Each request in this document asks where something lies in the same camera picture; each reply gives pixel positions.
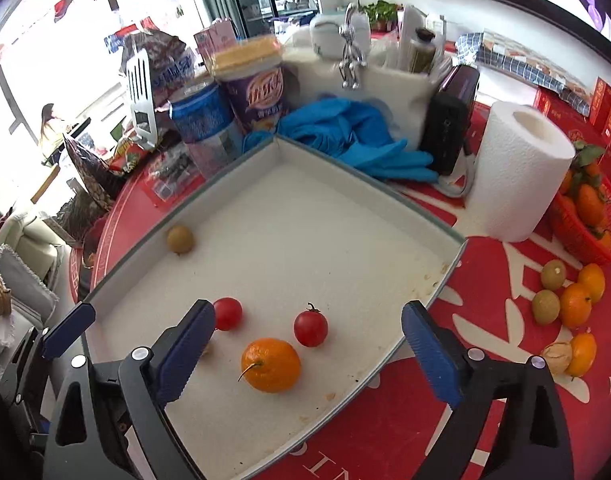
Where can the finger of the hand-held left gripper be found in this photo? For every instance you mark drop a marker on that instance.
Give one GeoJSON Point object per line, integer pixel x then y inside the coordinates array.
{"type": "Point", "coordinates": [70, 327]}

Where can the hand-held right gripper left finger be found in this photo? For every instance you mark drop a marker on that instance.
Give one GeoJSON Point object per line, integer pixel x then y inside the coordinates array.
{"type": "Point", "coordinates": [185, 355]}

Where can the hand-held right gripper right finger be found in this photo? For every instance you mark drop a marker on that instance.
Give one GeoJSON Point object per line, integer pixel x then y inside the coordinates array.
{"type": "Point", "coordinates": [433, 355]}

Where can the red cherry tomato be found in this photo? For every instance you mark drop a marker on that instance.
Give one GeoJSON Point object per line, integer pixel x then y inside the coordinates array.
{"type": "Point", "coordinates": [229, 313]}
{"type": "Point", "coordinates": [310, 328]}

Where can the small orange with stem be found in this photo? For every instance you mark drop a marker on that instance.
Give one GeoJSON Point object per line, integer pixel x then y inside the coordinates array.
{"type": "Point", "coordinates": [271, 366]}

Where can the brown longan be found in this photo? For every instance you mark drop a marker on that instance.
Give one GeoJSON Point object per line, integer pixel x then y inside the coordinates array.
{"type": "Point", "coordinates": [180, 240]}
{"type": "Point", "coordinates": [554, 274]}
{"type": "Point", "coordinates": [545, 306]}

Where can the white tray grey rim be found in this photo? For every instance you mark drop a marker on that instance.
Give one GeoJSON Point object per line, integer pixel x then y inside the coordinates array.
{"type": "Point", "coordinates": [295, 240]}

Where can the grey fringed cushion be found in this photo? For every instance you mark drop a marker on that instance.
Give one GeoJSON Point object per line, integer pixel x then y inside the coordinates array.
{"type": "Point", "coordinates": [20, 275]}

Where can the open box dark contents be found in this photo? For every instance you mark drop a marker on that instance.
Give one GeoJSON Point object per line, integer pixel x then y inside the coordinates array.
{"type": "Point", "coordinates": [77, 217]}

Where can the sunflower seed bag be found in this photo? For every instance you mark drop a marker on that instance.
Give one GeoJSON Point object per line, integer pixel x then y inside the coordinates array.
{"type": "Point", "coordinates": [90, 175]}

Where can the clear small snack packets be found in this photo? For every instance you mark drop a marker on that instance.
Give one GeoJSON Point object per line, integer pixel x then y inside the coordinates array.
{"type": "Point", "coordinates": [170, 176]}

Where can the red snack packet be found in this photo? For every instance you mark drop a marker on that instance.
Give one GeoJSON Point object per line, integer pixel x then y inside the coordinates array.
{"type": "Point", "coordinates": [128, 156]}

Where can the red plastic basket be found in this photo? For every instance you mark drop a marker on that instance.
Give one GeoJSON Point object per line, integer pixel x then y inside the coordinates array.
{"type": "Point", "coordinates": [575, 240]}

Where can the white paper towel roll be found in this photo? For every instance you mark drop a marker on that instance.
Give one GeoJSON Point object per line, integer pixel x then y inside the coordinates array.
{"type": "Point", "coordinates": [515, 175]}

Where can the pile of leafy tangerines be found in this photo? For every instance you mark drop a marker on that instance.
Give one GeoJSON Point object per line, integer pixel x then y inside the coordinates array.
{"type": "Point", "coordinates": [590, 205]}

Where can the black rectangular device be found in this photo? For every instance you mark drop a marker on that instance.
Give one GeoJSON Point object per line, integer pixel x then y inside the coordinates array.
{"type": "Point", "coordinates": [450, 120]}

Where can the blue drink can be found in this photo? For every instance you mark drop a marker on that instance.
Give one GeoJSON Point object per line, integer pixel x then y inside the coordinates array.
{"type": "Point", "coordinates": [203, 120]}

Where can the blue rubber gloves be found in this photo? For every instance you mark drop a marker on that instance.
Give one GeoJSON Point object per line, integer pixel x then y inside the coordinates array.
{"type": "Point", "coordinates": [345, 130]}

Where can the white storage box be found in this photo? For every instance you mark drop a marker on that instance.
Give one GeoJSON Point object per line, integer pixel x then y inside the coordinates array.
{"type": "Point", "coordinates": [385, 90]}

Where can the purple drink cup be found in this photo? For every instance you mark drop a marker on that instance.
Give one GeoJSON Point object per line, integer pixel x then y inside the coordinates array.
{"type": "Point", "coordinates": [258, 90]}

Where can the flat red gift box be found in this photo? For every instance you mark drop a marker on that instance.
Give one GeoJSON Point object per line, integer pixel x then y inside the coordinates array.
{"type": "Point", "coordinates": [555, 104]}

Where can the dark patterned snack bag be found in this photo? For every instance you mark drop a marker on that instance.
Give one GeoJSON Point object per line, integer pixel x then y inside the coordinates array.
{"type": "Point", "coordinates": [165, 57]}

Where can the dark glass bottle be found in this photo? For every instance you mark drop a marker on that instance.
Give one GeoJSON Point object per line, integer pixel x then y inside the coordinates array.
{"type": "Point", "coordinates": [423, 52]}

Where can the checked cloth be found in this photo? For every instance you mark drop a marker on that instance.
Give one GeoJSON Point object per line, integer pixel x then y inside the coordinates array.
{"type": "Point", "coordinates": [515, 60]}

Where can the silver rabbit figure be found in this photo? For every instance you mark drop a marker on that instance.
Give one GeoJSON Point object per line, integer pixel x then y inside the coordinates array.
{"type": "Point", "coordinates": [353, 50]}

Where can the pink milk carton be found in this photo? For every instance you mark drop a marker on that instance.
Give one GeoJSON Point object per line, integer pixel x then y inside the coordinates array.
{"type": "Point", "coordinates": [215, 40]}

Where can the white round appliance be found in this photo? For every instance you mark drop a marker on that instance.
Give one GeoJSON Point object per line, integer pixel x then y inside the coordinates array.
{"type": "Point", "coordinates": [328, 32]}

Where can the green potted plant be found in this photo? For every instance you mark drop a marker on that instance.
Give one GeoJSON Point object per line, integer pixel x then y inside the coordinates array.
{"type": "Point", "coordinates": [380, 12]}

